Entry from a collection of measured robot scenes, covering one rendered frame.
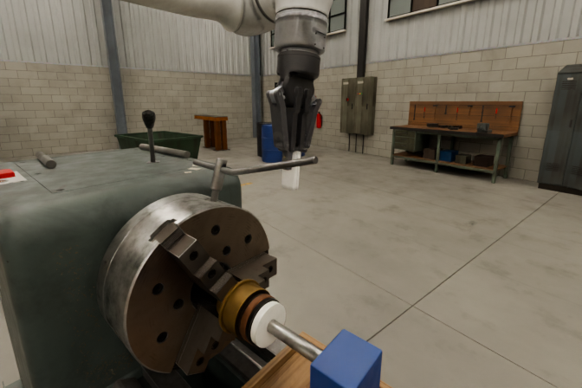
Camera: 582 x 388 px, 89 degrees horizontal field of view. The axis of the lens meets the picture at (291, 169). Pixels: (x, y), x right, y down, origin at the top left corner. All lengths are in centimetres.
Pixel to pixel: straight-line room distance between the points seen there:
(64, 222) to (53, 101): 990
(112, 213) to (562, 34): 690
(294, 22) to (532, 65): 656
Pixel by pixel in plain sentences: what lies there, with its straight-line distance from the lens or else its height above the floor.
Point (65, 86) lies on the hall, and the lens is 1053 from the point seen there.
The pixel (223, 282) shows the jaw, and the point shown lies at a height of 114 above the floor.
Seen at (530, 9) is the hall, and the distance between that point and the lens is 722.
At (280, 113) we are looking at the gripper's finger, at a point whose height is 141.
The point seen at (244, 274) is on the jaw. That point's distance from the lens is 62.
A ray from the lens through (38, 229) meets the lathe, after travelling 64.
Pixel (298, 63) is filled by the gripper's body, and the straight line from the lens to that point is 51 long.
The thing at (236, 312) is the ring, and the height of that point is 110.
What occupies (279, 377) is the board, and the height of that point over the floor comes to 88.
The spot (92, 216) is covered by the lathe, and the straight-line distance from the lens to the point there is 65.
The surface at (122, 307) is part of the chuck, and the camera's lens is 56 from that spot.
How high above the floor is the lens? 142
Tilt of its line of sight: 13 degrees down
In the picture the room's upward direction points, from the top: straight up
